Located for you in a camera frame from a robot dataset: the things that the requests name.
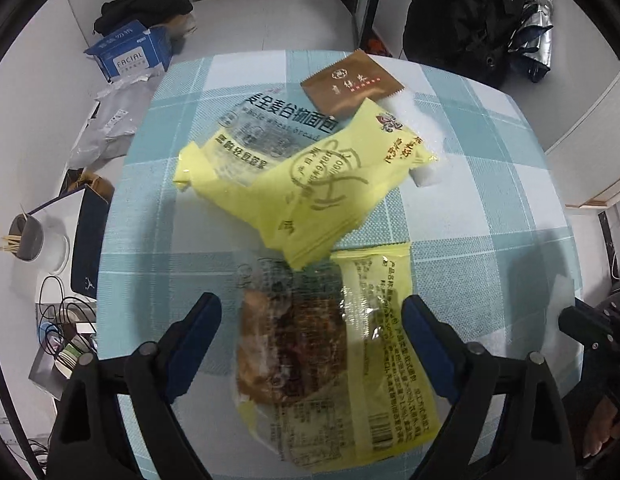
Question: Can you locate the white plastic mailer bag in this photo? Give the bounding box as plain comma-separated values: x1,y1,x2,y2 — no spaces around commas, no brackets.
95,72,163,98

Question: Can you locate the bundle of wooden chopsticks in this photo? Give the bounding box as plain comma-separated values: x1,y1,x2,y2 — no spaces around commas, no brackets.
0,205,31,253

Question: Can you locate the beige bag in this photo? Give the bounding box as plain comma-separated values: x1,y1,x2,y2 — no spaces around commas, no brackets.
162,12,198,38

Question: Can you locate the clear plastic box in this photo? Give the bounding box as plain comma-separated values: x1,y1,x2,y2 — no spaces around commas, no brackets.
29,332,98,401

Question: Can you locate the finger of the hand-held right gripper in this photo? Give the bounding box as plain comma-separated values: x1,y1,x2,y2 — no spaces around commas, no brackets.
557,287,620,361

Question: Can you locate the person's right hand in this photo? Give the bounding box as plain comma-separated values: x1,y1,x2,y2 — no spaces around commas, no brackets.
582,399,620,461

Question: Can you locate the black hanging jacket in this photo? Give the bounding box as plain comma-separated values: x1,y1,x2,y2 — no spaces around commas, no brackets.
402,0,533,88

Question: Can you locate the pile of black clothes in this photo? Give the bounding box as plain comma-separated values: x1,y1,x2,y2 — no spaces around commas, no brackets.
93,0,193,36

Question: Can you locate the clear and yellow pastry wrapper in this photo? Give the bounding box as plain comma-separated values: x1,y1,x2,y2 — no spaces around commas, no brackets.
230,242,441,476

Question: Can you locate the grey plastic mailer bag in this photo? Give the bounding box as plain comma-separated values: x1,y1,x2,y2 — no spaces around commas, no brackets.
67,95,141,171

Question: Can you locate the light blue round device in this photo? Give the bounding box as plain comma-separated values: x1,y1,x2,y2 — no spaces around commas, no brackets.
37,322,59,350

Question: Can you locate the white and grey chopstick holder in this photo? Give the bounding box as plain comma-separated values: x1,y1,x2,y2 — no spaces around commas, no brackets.
11,212,71,273

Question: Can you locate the blue cardboard box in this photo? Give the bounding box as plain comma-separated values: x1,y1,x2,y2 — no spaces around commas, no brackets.
84,20,173,83

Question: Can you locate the clear and yellow bread bag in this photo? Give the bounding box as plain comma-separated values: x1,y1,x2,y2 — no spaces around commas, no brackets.
171,87,341,201

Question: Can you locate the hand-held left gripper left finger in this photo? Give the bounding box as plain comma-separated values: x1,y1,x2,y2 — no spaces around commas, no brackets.
47,292,223,480

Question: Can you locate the brown paper bag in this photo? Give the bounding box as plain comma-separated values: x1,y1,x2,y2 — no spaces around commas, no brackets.
65,170,116,211

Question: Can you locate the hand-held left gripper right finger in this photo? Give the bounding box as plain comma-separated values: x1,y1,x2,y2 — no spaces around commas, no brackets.
401,295,576,480

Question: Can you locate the tangle of black cables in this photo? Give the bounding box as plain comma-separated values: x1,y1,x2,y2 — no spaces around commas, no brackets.
37,275,98,361

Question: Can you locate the silver folded umbrella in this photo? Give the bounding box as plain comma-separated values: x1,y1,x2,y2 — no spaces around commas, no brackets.
510,0,558,83

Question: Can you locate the navy box with white inside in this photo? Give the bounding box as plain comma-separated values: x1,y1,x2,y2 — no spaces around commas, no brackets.
27,182,115,295

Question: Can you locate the yellow snack wrapper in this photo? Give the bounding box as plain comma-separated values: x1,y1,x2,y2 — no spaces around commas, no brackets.
262,99,441,268

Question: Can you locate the brown square packet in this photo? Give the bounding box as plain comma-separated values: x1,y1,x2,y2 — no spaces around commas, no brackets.
300,49,407,118

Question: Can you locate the table with checkered cloth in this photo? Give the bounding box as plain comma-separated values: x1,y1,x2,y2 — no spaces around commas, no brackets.
92,49,591,480

